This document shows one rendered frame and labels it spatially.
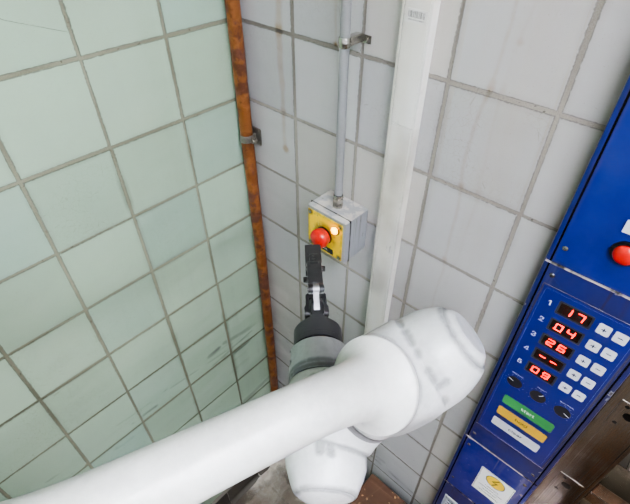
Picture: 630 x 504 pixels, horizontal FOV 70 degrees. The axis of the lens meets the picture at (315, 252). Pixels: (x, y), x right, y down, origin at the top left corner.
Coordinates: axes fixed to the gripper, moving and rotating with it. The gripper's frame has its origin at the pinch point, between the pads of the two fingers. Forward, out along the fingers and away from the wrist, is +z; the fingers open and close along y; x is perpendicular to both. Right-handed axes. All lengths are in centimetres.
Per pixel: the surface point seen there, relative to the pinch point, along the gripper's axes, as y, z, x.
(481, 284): -1.2, -8.8, 28.3
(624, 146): -32.1, -18.3, 33.5
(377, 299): 15.2, 3.4, 13.7
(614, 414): 10, -27, 46
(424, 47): -36.5, 1.9, 15.4
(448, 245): -5.6, -3.6, 23.1
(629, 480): 28, -30, 55
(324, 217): -4.4, 7.0, 2.4
